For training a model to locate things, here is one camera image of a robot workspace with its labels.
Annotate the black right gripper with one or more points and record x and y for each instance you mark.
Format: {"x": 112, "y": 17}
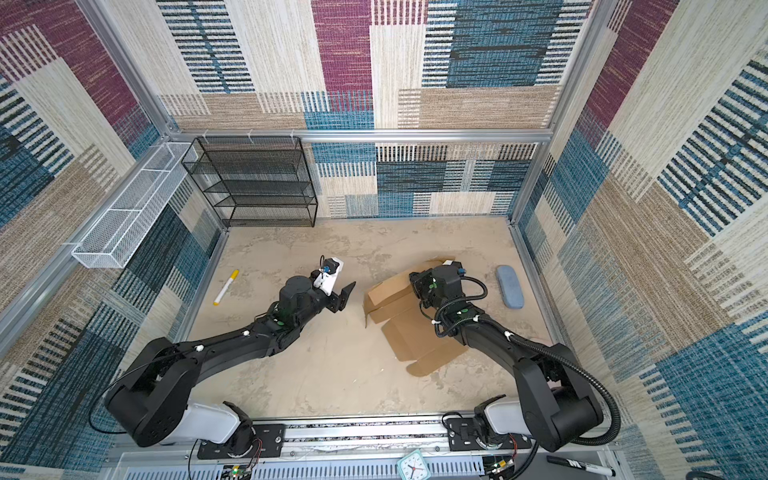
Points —
{"x": 418, "y": 280}

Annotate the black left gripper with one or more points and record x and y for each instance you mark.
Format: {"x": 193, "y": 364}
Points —
{"x": 336, "y": 302}

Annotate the brown cardboard box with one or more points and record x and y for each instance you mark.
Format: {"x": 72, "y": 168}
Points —
{"x": 407, "y": 326}

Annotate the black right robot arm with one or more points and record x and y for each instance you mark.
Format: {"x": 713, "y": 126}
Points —
{"x": 560, "y": 402}

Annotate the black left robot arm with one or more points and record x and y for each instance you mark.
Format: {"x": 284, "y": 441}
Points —
{"x": 151, "y": 401}

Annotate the blue-grey glasses case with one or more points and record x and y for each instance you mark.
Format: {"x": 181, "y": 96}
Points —
{"x": 510, "y": 287}

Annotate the yellow-capped white marker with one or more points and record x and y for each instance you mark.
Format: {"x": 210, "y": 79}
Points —
{"x": 225, "y": 287}

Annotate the small teal alarm clock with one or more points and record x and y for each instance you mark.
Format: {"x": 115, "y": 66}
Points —
{"x": 413, "y": 466}

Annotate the black marker pen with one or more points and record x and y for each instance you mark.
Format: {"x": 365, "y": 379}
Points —
{"x": 583, "y": 466}

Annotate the black wire shelf rack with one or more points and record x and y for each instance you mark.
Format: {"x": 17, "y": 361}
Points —
{"x": 254, "y": 181}

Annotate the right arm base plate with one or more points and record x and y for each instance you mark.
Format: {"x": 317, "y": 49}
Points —
{"x": 468, "y": 434}

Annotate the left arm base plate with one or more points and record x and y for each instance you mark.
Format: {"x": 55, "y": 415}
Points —
{"x": 249, "y": 442}

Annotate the white wire mesh basket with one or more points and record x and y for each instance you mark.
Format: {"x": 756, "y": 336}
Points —
{"x": 117, "y": 234}

